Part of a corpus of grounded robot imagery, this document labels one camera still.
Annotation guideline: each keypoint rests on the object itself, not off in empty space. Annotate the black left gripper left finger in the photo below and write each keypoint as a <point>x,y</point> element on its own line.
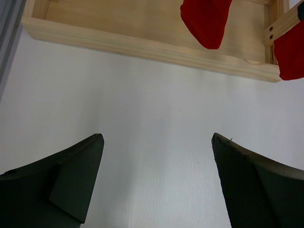
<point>54,192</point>

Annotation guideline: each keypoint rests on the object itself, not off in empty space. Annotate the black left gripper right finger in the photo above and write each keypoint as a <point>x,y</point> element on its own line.
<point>259,192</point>

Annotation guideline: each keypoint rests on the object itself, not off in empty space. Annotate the wooden hanger stand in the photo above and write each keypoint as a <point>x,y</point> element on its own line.
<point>154,29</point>

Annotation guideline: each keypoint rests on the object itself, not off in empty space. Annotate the red sock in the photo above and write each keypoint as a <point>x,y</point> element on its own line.
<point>289,52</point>
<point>206,20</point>

